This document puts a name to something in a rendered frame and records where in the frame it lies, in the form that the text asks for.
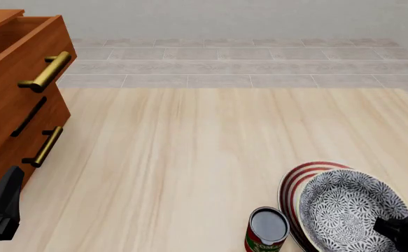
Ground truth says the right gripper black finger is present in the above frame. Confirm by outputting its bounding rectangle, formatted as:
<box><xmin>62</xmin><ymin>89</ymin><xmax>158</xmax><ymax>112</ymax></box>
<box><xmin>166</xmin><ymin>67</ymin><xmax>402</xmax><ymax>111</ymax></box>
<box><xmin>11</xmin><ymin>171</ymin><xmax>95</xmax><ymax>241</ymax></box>
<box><xmin>374</xmin><ymin>216</ymin><xmax>408</xmax><ymax>252</ymax></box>

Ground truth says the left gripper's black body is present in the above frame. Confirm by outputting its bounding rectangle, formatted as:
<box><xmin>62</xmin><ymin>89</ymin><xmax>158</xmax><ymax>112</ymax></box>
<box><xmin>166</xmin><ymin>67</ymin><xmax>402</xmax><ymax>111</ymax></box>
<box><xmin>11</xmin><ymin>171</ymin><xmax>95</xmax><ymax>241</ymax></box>
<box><xmin>0</xmin><ymin>206</ymin><xmax>21</xmax><ymax>243</ymax></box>

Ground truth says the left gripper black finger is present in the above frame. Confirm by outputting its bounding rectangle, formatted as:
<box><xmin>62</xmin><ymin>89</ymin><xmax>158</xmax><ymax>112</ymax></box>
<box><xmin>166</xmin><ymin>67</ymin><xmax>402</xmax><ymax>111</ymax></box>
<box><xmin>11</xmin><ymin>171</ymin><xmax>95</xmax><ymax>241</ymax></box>
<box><xmin>0</xmin><ymin>165</ymin><xmax>25</xmax><ymax>215</ymax></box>

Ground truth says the black-and-white patterned bowl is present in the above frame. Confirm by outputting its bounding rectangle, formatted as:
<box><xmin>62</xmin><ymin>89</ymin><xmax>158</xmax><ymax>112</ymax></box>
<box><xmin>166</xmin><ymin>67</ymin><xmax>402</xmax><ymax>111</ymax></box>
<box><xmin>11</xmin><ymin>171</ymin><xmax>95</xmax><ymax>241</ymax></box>
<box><xmin>298</xmin><ymin>169</ymin><xmax>408</xmax><ymax>252</ymax></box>

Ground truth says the white plate with red rings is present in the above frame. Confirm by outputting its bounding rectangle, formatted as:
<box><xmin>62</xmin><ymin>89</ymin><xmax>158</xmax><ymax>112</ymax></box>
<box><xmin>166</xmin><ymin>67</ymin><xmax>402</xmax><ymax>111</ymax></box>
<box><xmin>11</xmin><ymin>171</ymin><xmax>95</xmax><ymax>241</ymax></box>
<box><xmin>276</xmin><ymin>161</ymin><xmax>355</xmax><ymax>252</ymax></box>

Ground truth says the low wooden drawer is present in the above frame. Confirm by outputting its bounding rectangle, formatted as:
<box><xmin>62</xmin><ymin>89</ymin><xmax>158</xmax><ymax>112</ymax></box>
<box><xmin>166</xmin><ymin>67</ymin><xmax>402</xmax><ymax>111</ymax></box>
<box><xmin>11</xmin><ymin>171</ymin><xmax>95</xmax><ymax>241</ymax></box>
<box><xmin>0</xmin><ymin>115</ymin><xmax>71</xmax><ymax>202</ymax></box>

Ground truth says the open wooden drawer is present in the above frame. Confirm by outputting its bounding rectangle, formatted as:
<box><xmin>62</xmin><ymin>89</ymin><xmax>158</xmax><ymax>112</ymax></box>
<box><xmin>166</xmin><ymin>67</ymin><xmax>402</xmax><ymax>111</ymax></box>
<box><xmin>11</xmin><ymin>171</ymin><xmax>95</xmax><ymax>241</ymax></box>
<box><xmin>0</xmin><ymin>15</ymin><xmax>78</xmax><ymax>132</ymax></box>

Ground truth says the red tomato tin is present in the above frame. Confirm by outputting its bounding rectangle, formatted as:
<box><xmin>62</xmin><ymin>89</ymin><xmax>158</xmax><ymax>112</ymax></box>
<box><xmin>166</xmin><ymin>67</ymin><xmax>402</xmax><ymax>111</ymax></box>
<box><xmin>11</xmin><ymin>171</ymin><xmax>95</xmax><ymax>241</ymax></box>
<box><xmin>244</xmin><ymin>206</ymin><xmax>291</xmax><ymax>252</ymax></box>

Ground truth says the slim brass drawer handle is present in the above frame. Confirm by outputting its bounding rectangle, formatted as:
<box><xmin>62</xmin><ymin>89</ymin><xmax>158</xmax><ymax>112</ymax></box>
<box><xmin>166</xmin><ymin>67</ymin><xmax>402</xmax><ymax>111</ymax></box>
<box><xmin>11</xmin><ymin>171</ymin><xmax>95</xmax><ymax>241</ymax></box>
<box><xmin>21</xmin><ymin>125</ymin><xmax>64</xmax><ymax>168</ymax></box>

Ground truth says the dark shadowed drawer handle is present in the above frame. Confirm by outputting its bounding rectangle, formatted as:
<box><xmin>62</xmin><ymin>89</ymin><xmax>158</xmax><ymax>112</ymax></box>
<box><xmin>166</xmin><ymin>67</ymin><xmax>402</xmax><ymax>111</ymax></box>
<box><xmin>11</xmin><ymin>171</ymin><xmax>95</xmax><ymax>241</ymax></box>
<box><xmin>10</xmin><ymin>96</ymin><xmax>48</xmax><ymax>139</ymax></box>

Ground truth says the wooden drawer with shadowed handle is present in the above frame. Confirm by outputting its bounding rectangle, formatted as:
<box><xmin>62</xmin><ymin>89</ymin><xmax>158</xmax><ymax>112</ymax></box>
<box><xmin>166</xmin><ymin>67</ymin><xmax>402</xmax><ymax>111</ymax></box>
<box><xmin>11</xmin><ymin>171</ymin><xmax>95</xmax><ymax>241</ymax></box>
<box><xmin>0</xmin><ymin>83</ymin><xmax>72</xmax><ymax>155</ymax></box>

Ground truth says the large brass drawer handle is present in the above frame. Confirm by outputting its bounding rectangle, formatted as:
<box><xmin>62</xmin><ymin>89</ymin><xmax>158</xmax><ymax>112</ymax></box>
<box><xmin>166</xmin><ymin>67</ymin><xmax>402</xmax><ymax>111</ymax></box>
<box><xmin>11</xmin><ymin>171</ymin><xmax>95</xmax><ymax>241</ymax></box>
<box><xmin>17</xmin><ymin>50</ymin><xmax>72</xmax><ymax>94</ymax></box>

